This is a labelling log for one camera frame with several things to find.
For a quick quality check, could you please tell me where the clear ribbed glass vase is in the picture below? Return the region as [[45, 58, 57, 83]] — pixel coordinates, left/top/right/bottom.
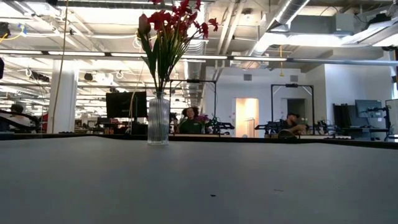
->
[[147, 90, 171, 146]]

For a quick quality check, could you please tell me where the red flower bunch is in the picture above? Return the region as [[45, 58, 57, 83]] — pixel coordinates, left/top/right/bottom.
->
[[146, 0, 220, 138]]

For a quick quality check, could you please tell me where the pink tulip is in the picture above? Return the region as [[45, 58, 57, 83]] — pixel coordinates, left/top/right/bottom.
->
[[137, 12, 160, 94]]

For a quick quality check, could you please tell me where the person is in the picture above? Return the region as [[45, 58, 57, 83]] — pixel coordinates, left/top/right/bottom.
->
[[178, 106, 203, 135], [0, 103, 32, 132], [279, 112, 308, 135]]

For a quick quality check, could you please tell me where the black monitor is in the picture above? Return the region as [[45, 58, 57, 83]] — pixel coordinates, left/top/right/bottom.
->
[[105, 91, 148, 119]]

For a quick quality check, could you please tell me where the white pillar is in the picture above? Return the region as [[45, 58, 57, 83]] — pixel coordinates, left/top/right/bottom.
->
[[47, 60, 78, 134]]

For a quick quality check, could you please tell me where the grey desk monitor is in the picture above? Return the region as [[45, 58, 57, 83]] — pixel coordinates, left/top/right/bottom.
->
[[354, 99, 382, 118]]

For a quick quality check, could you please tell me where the grey ceiling box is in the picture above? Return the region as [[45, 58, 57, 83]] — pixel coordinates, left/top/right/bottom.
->
[[334, 12, 355, 35]]

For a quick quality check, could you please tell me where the white panel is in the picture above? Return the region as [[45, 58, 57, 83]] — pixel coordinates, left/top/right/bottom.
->
[[385, 98, 398, 133]]

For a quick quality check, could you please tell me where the black frame stand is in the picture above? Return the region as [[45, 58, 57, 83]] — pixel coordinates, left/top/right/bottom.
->
[[169, 79, 218, 135], [270, 83, 315, 131]]

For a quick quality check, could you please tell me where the black table frame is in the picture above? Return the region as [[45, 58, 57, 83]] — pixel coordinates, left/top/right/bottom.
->
[[0, 133, 398, 150]]

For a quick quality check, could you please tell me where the silver ceiling duct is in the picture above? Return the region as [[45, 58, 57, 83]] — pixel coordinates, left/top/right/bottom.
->
[[173, 0, 208, 108]]

